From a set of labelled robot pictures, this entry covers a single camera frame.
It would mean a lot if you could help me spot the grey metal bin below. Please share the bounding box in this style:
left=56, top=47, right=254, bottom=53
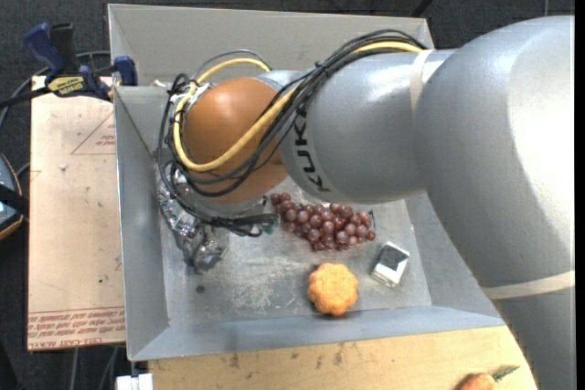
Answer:
left=107, top=3, right=506, bottom=363

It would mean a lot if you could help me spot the red toy grape bunch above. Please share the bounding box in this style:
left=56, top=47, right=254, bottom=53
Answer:
left=270, top=192, right=378, bottom=253

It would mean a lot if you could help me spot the orange flower-shaped toy pastry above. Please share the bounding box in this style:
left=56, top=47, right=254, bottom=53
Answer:
left=306, top=262, right=360, bottom=318

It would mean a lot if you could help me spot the brown cardboard board, red print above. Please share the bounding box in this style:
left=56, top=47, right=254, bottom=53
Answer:
left=27, top=75, right=127, bottom=353

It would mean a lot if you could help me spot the clear glass cube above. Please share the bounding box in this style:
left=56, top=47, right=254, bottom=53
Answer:
left=369, top=240, right=411, bottom=289

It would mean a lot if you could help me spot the orange toy carrot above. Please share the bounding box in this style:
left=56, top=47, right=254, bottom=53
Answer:
left=455, top=364, right=521, bottom=390

